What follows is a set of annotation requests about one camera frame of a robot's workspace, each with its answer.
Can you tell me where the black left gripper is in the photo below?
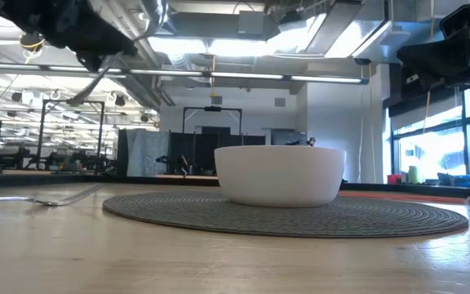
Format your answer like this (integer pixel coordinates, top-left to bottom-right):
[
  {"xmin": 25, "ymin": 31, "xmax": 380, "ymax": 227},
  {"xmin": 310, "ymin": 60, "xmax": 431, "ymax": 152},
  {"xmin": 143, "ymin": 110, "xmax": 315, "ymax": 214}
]
[{"xmin": 0, "ymin": 0, "xmax": 138, "ymax": 73}]

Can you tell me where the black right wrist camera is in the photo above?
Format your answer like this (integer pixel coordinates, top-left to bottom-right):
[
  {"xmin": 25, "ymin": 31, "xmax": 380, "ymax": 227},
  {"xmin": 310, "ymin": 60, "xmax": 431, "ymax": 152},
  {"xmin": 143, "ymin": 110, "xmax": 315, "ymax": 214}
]
[{"xmin": 440, "ymin": 0, "xmax": 470, "ymax": 42}]

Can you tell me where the rectangular silver ventilation duct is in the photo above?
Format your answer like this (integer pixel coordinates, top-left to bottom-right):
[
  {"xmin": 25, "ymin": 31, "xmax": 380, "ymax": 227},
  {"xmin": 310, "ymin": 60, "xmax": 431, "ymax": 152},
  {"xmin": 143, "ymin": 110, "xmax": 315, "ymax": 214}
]
[{"xmin": 267, "ymin": 0, "xmax": 470, "ymax": 65}]

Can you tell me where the black frame stand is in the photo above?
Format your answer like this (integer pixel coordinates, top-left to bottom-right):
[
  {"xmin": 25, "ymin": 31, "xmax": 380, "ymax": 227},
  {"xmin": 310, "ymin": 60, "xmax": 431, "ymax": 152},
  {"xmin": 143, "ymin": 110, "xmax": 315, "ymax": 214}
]
[
  {"xmin": 182, "ymin": 105, "xmax": 243, "ymax": 147},
  {"xmin": 35, "ymin": 99, "xmax": 106, "ymax": 175}
]

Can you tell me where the silver metal fork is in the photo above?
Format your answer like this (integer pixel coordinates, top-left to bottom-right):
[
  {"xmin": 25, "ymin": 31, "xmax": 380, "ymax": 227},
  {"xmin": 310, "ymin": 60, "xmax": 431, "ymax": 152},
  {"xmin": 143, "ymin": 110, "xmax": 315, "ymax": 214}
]
[{"xmin": 0, "ymin": 183, "xmax": 105, "ymax": 207}]

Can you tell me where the grey ceiling box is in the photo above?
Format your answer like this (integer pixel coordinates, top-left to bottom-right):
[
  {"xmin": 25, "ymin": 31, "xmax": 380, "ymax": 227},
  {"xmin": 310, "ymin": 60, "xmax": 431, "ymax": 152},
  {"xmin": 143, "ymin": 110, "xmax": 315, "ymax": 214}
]
[{"xmin": 237, "ymin": 10, "xmax": 267, "ymax": 36}]

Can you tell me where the round grey woven placemat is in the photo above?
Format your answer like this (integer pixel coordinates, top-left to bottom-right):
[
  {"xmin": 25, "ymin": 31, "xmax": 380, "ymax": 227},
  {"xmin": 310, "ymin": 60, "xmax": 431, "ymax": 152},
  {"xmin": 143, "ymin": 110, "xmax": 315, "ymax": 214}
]
[{"xmin": 102, "ymin": 191, "xmax": 470, "ymax": 239}]

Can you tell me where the grey cloth cover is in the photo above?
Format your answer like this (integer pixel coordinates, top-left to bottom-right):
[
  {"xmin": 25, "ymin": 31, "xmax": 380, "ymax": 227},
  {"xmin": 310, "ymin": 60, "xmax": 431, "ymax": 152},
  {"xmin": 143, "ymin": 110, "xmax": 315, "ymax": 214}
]
[{"xmin": 125, "ymin": 128, "xmax": 171, "ymax": 177}]

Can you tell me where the black window frame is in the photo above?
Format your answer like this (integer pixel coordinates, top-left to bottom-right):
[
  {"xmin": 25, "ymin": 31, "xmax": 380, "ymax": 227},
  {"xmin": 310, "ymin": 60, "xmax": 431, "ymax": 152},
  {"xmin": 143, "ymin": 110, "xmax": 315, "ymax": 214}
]
[{"xmin": 384, "ymin": 63, "xmax": 470, "ymax": 185}]

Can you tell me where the long LED light bar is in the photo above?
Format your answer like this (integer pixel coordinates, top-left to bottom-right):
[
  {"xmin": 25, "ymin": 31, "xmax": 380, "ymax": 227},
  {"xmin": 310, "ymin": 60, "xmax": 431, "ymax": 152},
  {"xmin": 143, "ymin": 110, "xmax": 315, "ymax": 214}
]
[{"xmin": 0, "ymin": 60, "xmax": 370, "ymax": 86}]

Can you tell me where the white bowl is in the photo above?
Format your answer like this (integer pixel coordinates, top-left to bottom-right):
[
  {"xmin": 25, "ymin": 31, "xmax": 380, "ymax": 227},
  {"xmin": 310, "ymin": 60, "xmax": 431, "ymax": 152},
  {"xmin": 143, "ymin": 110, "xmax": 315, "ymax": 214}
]
[{"xmin": 214, "ymin": 145, "xmax": 347, "ymax": 208}]

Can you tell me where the yellow cable loop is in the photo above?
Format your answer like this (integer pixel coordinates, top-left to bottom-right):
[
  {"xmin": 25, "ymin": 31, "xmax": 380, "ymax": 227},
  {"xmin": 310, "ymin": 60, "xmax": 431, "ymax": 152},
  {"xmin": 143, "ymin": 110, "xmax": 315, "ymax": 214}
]
[{"xmin": 19, "ymin": 32, "xmax": 47, "ymax": 54}]

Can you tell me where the black partition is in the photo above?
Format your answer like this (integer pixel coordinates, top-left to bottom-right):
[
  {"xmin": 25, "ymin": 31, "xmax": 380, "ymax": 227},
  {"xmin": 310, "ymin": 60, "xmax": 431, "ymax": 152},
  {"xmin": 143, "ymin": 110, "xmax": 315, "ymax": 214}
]
[{"xmin": 168, "ymin": 131, "xmax": 267, "ymax": 177}]

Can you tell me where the grey cabinet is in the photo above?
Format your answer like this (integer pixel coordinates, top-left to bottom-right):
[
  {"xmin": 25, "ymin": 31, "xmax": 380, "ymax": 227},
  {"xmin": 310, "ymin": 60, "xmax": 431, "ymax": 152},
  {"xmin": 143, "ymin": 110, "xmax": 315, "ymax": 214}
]
[{"xmin": 270, "ymin": 128, "xmax": 308, "ymax": 147}]

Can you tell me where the blue bag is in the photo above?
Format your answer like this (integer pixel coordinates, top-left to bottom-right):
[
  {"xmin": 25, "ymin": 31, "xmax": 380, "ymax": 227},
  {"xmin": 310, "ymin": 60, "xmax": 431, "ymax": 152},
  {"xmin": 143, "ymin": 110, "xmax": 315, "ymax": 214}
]
[{"xmin": 437, "ymin": 173, "xmax": 470, "ymax": 189}]

